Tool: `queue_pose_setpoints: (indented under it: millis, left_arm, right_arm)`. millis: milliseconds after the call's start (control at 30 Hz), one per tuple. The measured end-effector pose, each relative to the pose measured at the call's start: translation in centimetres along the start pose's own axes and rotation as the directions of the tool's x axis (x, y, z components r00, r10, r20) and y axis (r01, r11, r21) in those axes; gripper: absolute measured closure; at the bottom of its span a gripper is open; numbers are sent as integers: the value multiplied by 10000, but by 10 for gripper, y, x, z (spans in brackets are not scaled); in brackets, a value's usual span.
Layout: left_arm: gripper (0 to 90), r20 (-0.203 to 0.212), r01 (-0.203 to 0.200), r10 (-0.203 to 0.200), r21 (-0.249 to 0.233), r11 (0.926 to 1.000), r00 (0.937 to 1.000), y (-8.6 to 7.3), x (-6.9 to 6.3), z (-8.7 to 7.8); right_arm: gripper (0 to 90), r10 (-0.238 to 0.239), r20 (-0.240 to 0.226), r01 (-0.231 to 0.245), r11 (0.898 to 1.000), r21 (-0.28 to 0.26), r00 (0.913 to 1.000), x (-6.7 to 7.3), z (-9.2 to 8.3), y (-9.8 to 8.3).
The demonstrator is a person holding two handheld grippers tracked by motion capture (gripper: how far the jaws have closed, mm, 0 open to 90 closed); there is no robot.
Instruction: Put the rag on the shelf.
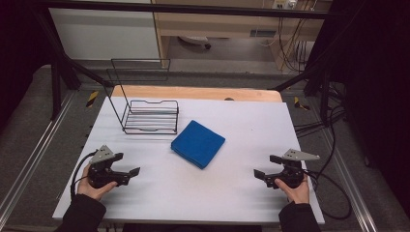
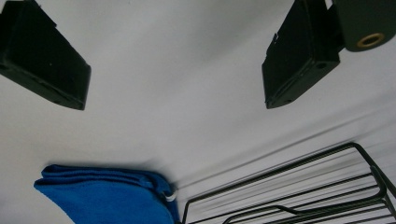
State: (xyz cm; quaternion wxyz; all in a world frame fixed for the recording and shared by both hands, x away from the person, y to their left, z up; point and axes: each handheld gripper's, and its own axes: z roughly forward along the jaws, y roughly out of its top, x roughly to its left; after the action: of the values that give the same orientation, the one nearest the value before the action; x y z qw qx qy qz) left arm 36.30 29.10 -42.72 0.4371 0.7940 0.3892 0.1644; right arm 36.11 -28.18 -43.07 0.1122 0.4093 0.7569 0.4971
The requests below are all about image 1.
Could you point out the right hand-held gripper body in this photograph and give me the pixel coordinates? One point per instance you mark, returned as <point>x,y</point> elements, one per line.
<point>291,175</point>

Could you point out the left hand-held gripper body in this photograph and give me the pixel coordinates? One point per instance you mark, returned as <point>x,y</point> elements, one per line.
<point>100,175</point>

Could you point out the blue cloth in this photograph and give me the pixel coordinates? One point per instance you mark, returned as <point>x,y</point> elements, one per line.
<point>197,144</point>

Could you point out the person's left hand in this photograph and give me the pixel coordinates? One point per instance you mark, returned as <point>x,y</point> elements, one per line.
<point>92,191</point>

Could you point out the person's right hand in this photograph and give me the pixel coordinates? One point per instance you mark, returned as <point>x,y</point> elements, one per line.
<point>298,195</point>

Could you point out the yellow black striped tape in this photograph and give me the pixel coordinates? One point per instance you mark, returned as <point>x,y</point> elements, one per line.
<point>92,98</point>
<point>301,103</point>

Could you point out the white table board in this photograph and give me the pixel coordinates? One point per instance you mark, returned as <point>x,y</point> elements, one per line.
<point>199,193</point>

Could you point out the wooden table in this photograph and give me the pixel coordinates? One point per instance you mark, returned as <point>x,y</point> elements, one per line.
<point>193,92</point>

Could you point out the white cabinet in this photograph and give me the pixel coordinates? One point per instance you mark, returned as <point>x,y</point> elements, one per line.
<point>103,32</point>

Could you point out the black curtain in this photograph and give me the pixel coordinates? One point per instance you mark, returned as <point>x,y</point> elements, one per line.
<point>19,48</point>
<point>377,80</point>

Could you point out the white device under desk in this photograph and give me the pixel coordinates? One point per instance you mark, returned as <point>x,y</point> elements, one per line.
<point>195,40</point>

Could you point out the light wooden desk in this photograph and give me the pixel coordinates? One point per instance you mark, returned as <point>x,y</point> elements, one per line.
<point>225,27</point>

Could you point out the white power strip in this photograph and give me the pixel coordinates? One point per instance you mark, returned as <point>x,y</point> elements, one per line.
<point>284,4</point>

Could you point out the aluminium rail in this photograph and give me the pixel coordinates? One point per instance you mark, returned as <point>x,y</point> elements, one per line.
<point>351,180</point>
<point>35,151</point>

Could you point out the black frame strut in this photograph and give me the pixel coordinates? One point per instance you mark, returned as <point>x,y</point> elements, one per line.
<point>299,79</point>
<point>69,63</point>

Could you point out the black frame crossbar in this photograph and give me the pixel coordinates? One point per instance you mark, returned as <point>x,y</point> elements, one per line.
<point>193,9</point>

